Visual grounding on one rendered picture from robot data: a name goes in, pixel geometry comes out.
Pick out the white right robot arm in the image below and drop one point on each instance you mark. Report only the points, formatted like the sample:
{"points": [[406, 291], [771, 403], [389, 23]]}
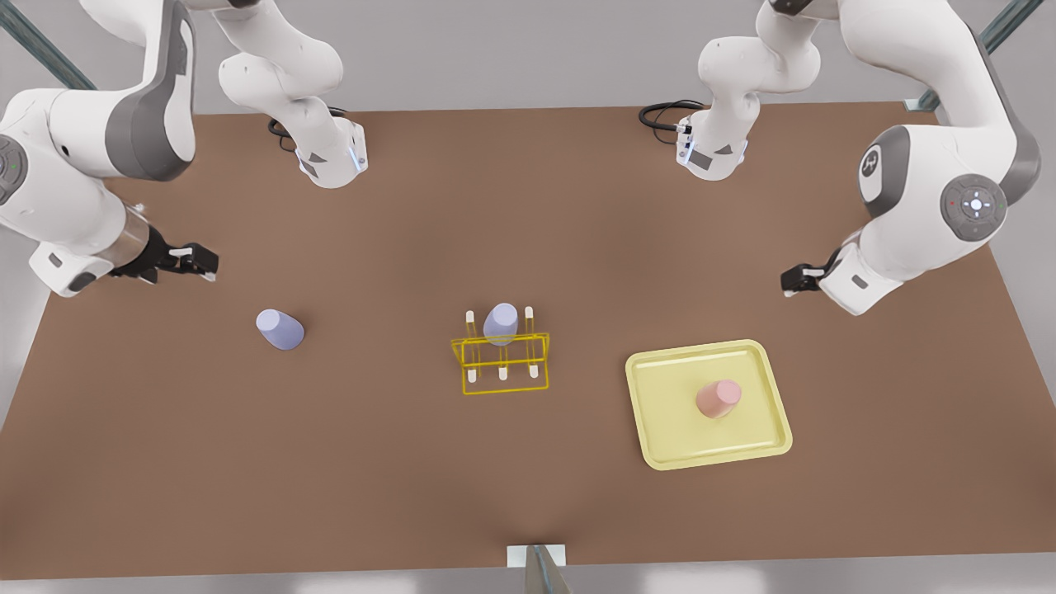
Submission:
{"points": [[74, 140]]}

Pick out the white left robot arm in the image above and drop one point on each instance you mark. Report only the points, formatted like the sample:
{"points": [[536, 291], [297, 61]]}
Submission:
{"points": [[924, 91]]}

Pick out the lavender cup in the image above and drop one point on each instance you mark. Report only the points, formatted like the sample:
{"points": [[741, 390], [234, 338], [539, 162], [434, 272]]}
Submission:
{"points": [[501, 322], [280, 330]]}

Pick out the pink cup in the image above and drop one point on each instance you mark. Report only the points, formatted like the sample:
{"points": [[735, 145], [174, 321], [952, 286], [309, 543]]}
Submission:
{"points": [[718, 399]]}

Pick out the pale yellow tray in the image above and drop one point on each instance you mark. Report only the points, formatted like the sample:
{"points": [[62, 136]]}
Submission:
{"points": [[668, 412]]}

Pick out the silver frame post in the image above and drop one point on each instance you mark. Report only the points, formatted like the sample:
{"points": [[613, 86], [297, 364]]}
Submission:
{"points": [[45, 45], [1002, 25], [540, 569]]}

